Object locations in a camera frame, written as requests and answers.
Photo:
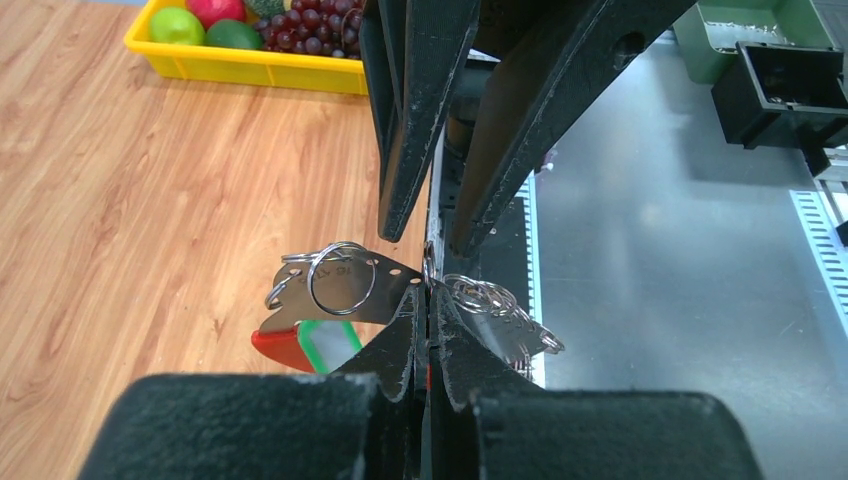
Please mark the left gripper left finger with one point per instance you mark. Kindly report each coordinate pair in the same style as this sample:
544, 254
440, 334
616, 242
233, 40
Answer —
358, 422

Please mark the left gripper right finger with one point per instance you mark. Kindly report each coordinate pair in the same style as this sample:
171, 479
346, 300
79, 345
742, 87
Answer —
489, 422

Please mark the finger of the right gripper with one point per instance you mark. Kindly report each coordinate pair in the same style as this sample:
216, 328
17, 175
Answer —
555, 59
413, 53

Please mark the red handled metal key organizer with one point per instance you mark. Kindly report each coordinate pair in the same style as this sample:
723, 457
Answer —
347, 282

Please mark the purple grape bunch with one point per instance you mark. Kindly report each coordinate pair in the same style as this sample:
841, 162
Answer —
329, 28

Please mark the green netted melon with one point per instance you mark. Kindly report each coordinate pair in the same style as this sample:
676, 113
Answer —
266, 8

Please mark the yellow plastic fruit bin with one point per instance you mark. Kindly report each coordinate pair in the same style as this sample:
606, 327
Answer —
259, 68

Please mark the green plastic bin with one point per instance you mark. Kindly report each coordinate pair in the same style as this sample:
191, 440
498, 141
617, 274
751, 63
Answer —
708, 32

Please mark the dark green lime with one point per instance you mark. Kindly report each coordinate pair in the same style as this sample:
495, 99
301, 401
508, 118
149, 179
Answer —
229, 33

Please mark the red apple left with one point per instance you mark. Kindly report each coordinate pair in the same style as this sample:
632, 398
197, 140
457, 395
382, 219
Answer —
209, 12

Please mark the black plastic box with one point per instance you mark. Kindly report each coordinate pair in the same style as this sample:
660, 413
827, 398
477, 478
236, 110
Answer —
783, 96

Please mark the light green apple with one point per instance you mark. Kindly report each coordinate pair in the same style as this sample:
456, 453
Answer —
177, 26

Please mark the slotted white cable duct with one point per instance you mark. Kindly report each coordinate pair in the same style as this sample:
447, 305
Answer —
829, 253

